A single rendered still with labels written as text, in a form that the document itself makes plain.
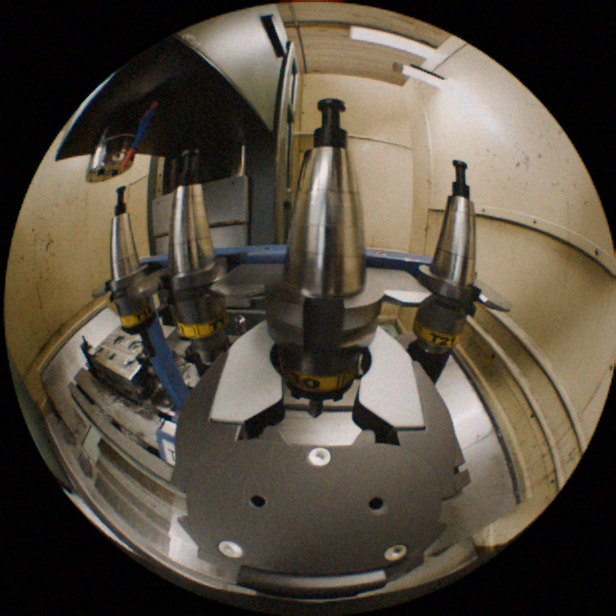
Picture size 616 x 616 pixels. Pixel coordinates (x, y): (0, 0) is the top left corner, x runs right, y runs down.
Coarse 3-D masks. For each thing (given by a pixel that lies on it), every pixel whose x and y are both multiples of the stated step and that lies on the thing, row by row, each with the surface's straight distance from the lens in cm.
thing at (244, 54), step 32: (192, 32) 42; (224, 32) 53; (256, 32) 75; (128, 64) 42; (160, 64) 43; (192, 64) 43; (224, 64) 48; (256, 64) 69; (96, 96) 49; (128, 96) 50; (192, 96) 53; (224, 96) 54; (256, 96) 64; (96, 128) 60; (160, 128) 67; (192, 128) 71; (224, 128) 73; (256, 128) 75
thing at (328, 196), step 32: (320, 160) 9; (352, 160) 10; (320, 192) 9; (352, 192) 9; (320, 224) 9; (352, 224) 9; (288, 256) 10; (320, 256) 8; (352, 256) 9; (288, 288) 10; (320, 288) 9; (352, 288) 9
